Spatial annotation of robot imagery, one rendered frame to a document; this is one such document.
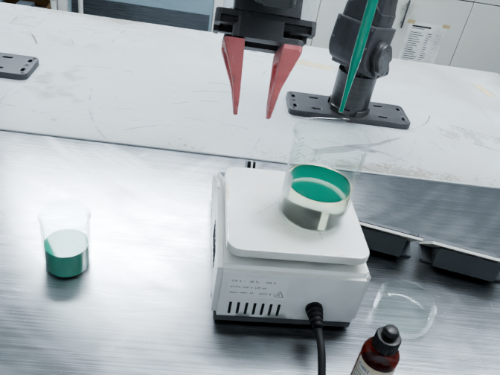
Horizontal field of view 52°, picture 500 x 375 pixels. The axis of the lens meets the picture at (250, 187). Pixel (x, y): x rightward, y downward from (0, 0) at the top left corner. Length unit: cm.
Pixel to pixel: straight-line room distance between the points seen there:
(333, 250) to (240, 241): 8
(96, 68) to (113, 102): 12
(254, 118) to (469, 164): 33
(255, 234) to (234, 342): 10
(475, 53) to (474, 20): 19
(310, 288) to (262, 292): 4
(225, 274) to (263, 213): 6
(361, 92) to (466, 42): 235
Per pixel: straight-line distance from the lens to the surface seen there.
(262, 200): 46
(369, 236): 57
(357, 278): 45
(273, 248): 41
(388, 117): 87
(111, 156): 66
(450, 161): 82
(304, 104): 84
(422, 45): 307
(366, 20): 38
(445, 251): 58
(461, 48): 316
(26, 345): 46
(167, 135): 71
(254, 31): 53
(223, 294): 44
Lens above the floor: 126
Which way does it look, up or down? 35 degrees down
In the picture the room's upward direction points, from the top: 11 degrees clockwise
